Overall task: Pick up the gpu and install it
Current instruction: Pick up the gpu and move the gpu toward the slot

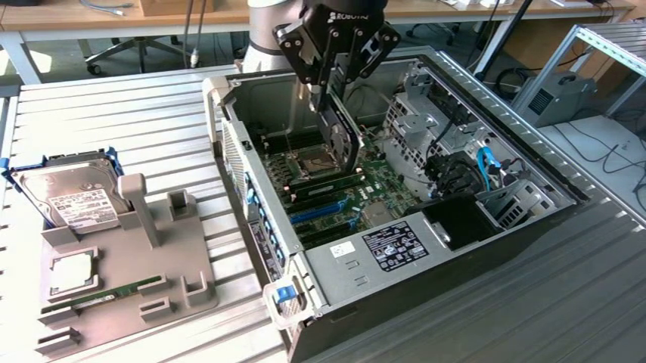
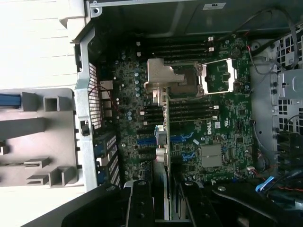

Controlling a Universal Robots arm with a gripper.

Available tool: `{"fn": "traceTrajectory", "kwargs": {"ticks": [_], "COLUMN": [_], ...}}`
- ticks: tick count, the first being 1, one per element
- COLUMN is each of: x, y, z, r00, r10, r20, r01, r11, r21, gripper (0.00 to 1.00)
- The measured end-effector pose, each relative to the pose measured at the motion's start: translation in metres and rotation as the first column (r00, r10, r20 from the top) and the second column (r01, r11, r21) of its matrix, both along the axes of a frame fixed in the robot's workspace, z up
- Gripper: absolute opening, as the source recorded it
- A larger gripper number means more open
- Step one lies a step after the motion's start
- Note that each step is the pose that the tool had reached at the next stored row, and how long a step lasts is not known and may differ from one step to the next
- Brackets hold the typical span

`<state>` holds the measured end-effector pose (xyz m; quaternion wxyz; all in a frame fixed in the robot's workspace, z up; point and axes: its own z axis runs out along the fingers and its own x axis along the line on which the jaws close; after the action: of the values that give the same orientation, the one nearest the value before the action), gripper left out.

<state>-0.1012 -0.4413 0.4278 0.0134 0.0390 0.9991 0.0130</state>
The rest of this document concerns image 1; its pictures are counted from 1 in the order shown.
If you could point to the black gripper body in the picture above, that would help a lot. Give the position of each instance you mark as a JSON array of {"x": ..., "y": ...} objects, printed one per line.
[{"x": 343, "y": 15}]

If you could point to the graphics card with metal bracket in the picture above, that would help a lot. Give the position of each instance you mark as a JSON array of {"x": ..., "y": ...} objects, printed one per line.
[{"x": 343, "y": 140}]

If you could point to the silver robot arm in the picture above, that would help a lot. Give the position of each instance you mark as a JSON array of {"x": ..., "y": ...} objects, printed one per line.
[{"x": 262, "y": 34}]

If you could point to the black office chair base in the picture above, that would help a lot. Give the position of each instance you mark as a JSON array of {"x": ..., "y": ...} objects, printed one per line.
[{"x": 434, "y": 27}]

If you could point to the wooden office desk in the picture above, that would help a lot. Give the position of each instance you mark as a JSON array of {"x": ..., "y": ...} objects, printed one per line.
[
  {"x": 454, "y": 13},
  {"x": 75, "y": 20}
]

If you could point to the perforated metal drive cage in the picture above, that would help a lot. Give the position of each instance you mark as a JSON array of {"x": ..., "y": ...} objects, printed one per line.
[{"x": 410, "y": 126}]

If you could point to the black slanted pole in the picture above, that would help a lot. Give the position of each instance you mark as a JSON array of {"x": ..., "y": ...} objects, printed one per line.
[{"x": 502, "y": 38}]

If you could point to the thin locking lever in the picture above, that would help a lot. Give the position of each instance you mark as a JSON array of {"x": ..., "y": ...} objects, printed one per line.
[{"x": 290, "y": 145}]

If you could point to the cardboard box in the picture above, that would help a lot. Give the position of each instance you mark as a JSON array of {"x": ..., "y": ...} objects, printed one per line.
[{"x": 171, "y": 7}]

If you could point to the grey office chair base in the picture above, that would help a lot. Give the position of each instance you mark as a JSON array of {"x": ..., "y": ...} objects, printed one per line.
[{"x": 143, "y": 49}]

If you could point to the CPU socket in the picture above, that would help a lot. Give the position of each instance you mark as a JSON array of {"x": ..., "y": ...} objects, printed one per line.
[{"x": 312, "y": 164}]

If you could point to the green motherboard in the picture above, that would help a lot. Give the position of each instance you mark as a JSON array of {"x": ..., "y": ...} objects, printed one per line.
[{"x": 375, "y": 177}]

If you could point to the grey control box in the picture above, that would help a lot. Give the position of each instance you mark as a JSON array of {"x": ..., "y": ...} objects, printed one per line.
[{"x": 559, "y": 100}]

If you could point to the dark RAM stick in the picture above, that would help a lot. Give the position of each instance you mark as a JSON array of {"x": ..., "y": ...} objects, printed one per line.
[{"x": 323, "y": 189}]

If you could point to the silver chipset heatsink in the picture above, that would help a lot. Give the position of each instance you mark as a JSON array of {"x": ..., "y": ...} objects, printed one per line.
[{"x": 378, "y": 213}]

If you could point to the blue expansion slot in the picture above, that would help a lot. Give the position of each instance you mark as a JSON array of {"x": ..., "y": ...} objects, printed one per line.
[{"x": 315, "y": 214}]

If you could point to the metal disk bay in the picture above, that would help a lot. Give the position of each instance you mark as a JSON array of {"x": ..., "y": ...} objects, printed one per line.
[{"x": 519, "y": 211}]

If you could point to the hard disk in blue carrier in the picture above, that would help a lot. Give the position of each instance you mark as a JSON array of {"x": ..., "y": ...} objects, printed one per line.
[{"x": 75, "y": 189}]

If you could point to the grey power supply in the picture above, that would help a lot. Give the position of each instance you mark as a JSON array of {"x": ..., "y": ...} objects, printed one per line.
[{"x": 348, "y": 280}]

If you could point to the blue case latch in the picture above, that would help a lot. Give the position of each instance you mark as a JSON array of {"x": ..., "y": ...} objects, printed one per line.
[{"x": 284, "y": 294}]

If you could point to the grey parts rack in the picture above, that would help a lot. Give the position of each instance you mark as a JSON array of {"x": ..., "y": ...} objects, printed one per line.
[{"x": 125, "y": 264}]

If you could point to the open PC case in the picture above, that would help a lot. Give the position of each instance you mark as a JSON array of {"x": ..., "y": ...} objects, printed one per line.
[{"x": 383, "y": 302}]

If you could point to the silver CPU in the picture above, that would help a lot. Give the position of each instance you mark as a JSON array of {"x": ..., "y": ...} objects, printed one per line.
[{"x": 72, "y": 274}]

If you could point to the green RAM stick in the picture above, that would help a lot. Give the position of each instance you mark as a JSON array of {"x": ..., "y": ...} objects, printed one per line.
[{"x": 100, "y": 298}]

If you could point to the aluminium frame shelf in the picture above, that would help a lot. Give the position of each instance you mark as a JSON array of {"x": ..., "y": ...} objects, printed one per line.
[{"x": 605, "y": 39}]

